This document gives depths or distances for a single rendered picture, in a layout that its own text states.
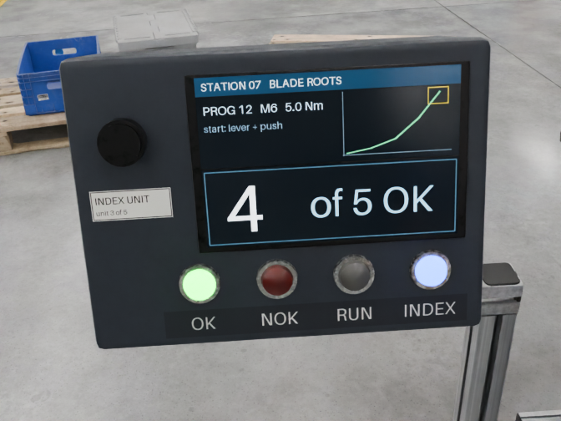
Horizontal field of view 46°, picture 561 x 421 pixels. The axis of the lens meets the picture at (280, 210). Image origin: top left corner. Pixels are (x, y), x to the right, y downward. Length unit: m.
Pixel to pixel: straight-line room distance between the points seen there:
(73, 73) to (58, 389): 1.69
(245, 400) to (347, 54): 1.56
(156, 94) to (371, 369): 1.64
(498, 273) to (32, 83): 3.13
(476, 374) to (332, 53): 0.32
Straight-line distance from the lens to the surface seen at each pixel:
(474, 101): 0.42
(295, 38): 4.50
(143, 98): 0.41
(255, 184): 0.41
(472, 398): 0.62
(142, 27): 3.67
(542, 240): 2.63
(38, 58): 4.08
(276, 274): 0.42
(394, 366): 1.99
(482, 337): 0.57
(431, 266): 0.43
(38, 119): 3.51
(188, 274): 0.43
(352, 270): 0.42
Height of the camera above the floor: 1.37
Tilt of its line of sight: 30 degrees down
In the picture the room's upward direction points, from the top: 2 degrees counter-clockwise
